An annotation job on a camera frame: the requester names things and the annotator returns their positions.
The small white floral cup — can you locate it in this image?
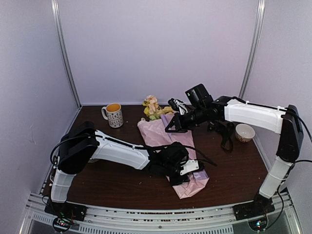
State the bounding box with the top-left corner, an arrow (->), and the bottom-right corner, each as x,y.
235,123 -> 255,143

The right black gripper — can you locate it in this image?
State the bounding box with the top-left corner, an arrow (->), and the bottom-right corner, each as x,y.
165,105 -> 207,133

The peach fake flower stem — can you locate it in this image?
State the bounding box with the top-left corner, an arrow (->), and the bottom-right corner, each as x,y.
142,95 -> 159,116

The purple wrapping paper sheet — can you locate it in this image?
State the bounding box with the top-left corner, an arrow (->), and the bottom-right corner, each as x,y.
137,114 -> 209,199

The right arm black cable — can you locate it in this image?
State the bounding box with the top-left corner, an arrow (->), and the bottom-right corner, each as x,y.
275,114 -> 312,217

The left aluminium corner post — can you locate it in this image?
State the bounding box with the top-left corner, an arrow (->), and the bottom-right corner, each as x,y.
51,0 -> 82,109

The white scalloped bowl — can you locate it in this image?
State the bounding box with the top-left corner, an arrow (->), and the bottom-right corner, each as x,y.
88,159 -> 98,163

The aluminium front rail frame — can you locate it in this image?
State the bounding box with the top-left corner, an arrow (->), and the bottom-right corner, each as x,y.
19,190 -> 303,234

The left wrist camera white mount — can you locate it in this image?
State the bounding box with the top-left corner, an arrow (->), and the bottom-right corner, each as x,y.
179,159 -> 199,176

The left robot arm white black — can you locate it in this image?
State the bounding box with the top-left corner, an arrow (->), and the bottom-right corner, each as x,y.
50,121 -> 190,216

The black ribbon gold lettering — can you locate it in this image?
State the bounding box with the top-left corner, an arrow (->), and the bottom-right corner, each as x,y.
207,121 -> 234,153

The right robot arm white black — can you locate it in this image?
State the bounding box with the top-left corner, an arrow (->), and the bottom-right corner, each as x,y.
165,96 -> 304,215

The right aluminium corner post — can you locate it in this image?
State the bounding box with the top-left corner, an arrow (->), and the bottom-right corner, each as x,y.
238,0 -> 266,99

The aluminium corner post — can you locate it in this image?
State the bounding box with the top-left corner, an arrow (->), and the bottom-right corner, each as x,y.
238,0 -> 266,99
51,0 -> 82,109

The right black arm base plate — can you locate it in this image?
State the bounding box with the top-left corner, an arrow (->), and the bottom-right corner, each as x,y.
233,201 -> 275,220

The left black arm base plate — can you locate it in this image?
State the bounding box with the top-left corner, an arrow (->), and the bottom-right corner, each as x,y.
44,202 -> 87,221

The white floral mug yellow inside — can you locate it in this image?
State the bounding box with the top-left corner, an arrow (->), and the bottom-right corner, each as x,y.
101,103 -> 124,128

